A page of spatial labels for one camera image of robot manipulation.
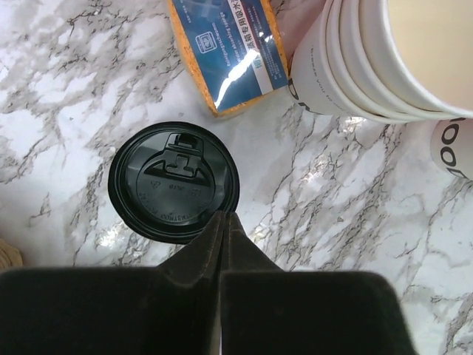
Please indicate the black coffee cup lid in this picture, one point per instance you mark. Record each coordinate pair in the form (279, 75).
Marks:
(167, 181)

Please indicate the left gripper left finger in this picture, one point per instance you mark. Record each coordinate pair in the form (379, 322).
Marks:
(166, 309)

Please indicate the white paper cup stack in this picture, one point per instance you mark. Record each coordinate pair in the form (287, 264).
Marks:
(388, 61)

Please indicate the blue orange sponge pack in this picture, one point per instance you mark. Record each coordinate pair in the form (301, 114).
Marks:
(232, 49)

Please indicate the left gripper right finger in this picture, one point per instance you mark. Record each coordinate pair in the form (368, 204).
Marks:
(265, 310)

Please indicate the cardboard cup carrier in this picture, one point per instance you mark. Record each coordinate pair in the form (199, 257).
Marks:
(10, 256)

